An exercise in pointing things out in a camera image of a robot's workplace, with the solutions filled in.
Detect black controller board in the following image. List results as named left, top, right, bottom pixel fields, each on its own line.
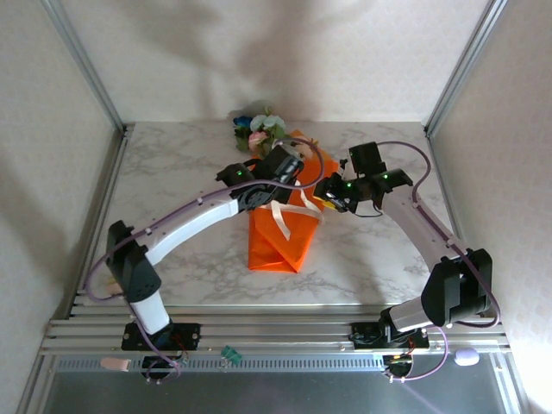
left=380, top=353, right=416, bottom=381
left=141, top=355, right=185, bottom=383

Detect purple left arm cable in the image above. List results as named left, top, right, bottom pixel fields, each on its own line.
left=83, top=135, right=327, bottom=386

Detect aluminium mounting rails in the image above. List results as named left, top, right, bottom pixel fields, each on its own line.
left=40, top=300, right=512, bottom=357

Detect lavender oval pebble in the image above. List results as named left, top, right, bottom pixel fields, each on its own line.
left=454, top=348, right=480, bottom=367

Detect green plug connector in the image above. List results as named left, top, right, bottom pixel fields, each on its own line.
left=220, top=344, right=243, bottom=364

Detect aluminium table edge rail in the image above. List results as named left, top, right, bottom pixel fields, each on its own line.
left=64, top=128, right=133, bottom=321
left=425, top=131, right=485, bottom=312

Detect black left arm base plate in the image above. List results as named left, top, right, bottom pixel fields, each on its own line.
left=121, top=322, right=203, bottom=352

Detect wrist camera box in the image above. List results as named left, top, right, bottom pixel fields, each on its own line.
left=348, top=141, right=387, bottom=176
left=261, top=145, right=305, bottom=185

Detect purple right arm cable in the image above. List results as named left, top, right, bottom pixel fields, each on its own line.
left=373, top=139, right=502, bottom=383

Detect aluminium frame post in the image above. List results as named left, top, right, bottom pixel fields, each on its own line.
left=41, top=0, right=131, bottom=135
left=423, top=0, right=506, bottom=135

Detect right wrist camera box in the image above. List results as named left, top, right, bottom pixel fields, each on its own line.
left=348, top=141, right=387, bottom=176

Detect orange wrapping paper sheet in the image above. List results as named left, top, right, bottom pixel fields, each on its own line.
left=248, top=129, right=340, bottom=274

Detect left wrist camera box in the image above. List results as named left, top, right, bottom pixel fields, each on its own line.
left=261, top=145, right=305, bottom=185

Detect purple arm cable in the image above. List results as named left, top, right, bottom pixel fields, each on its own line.
left=373, top=139, right=502, bottom=383
left=83, top=135, right=327, bottom=386

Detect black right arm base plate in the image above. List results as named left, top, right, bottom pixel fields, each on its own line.
left=349, top=320, right=430, bottom=350

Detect grey slotted metal tray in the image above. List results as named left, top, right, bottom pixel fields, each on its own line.
left=16, top=353, right=530, bottom=414

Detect fake flower bouquet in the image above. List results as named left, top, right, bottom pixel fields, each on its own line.
left=232, top=107, right=317, bottom=159

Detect cream ribbon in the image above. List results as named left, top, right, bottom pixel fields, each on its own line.
left=268, top=188, right=325, bottom=243

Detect pink rubber block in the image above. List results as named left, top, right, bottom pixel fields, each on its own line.
left=99, top=357, right=132, bottom=373

